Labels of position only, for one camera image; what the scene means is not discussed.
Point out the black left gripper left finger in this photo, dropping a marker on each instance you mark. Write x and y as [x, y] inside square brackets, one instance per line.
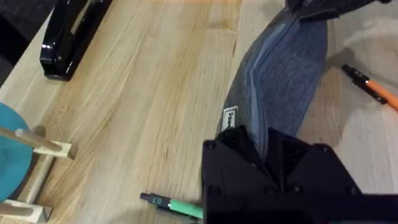
[230, 165]

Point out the teal plate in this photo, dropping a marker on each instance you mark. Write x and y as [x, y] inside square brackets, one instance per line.
[12, 152]

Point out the orange and black pen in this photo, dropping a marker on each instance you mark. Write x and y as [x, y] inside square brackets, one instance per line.
[371, 85]

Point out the green and black pen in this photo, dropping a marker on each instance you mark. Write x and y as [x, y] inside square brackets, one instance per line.
[174, 203]

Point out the black box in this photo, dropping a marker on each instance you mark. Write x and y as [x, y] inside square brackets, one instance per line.
[18, 21]

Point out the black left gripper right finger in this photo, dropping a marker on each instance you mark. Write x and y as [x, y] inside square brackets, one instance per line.
[311, 168]

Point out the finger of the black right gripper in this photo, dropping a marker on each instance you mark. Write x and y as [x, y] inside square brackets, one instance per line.
[323, 7]

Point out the black stapler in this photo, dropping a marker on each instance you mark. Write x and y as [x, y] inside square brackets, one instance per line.
[70, 37]

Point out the blue denim zip bag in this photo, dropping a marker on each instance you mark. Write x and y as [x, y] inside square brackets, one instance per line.
[280, 74]

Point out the wooden peg rack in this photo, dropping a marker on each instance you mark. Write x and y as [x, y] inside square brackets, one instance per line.
[43, 161]

